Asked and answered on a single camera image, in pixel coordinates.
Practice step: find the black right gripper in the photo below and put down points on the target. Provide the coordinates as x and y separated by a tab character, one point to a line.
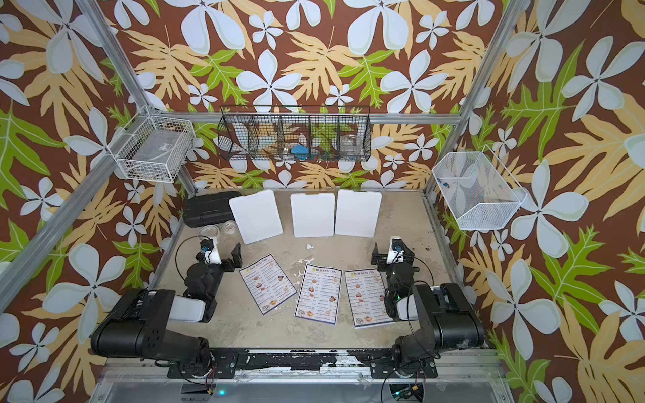
381	258

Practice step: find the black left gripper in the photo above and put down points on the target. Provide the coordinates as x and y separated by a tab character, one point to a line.
228	260

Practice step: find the white menu holder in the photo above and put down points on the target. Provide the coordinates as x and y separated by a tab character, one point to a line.
313	216
256	216
357	213

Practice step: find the dim sum menu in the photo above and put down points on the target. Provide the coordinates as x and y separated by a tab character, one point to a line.
268	284
318	300
366	292

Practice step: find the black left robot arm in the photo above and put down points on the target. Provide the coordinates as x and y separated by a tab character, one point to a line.
136	328

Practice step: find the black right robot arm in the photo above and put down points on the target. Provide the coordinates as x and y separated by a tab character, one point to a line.
446	319

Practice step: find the black plastic case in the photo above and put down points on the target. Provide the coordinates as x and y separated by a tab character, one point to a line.
211	209

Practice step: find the white mesh basket right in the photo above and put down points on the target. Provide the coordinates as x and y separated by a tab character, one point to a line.
478	189

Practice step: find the blue object in basket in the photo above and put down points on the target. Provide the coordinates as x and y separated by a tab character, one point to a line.
300	152

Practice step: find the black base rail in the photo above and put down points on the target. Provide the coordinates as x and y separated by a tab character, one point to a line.
302	361

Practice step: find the black wire basket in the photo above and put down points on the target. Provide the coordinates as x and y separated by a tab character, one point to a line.
331	133

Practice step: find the white wire basket left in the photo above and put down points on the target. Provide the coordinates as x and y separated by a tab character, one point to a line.
152	146

